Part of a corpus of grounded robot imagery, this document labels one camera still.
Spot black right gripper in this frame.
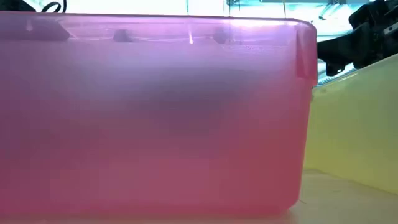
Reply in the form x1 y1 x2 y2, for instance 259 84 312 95
317 21 398 77

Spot translucent yellow plastic bin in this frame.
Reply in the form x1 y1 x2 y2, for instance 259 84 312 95
303 52 398 196

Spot translucent pink plastic bin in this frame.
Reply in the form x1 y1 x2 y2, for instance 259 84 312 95
0 11 318 219

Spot black cable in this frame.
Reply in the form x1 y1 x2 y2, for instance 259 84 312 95
41 0 68 14

